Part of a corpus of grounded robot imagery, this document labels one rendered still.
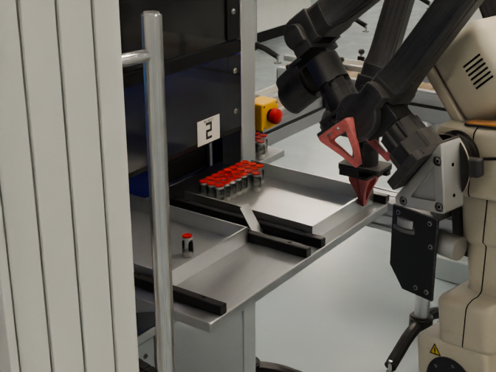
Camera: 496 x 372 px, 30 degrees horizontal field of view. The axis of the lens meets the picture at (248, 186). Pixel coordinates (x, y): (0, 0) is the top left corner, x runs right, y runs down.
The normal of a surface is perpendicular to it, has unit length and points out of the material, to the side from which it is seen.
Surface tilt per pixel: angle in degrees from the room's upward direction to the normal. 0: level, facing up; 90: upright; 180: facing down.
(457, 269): 90
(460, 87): 90
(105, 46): 90
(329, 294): 0
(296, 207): 0
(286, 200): 0
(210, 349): 90
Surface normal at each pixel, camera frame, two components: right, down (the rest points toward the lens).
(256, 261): 0.00, -0.93
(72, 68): 0.70, 0.26
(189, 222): -0.58, 0.30
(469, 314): -0.74, 0.25
